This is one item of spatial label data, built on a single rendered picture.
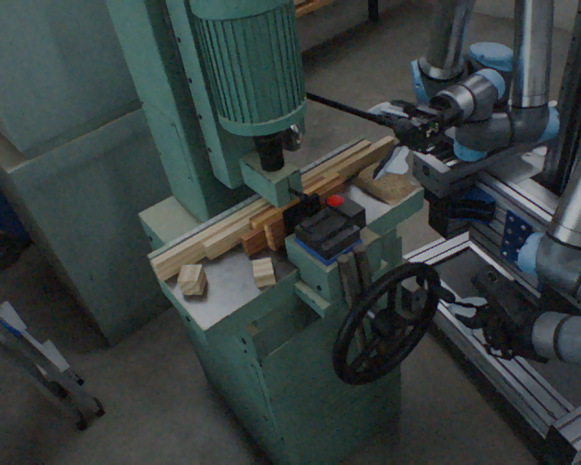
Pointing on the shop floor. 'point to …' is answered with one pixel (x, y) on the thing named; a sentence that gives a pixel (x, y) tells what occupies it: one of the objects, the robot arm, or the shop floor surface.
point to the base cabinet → (302, 392)
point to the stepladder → (2, 319)
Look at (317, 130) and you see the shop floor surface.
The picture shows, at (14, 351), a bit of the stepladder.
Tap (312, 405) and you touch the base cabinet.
